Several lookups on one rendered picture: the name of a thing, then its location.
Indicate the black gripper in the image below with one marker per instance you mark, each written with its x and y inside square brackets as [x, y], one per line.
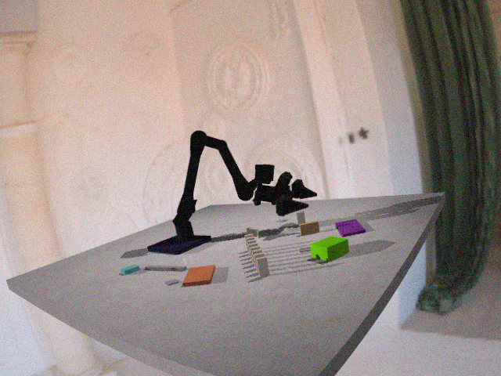
[284, 202]

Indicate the purple flat rectangular block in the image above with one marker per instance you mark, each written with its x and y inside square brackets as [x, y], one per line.
[350, 227]

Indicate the green block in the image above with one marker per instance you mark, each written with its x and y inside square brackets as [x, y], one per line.
[329, 248]

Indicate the teal rectangular block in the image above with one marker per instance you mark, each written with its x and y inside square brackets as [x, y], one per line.
[130, 269]

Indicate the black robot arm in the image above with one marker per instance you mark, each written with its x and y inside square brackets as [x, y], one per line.
[264, 173]

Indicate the grey long bar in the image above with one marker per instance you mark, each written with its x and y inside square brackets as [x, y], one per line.
[164, 268]

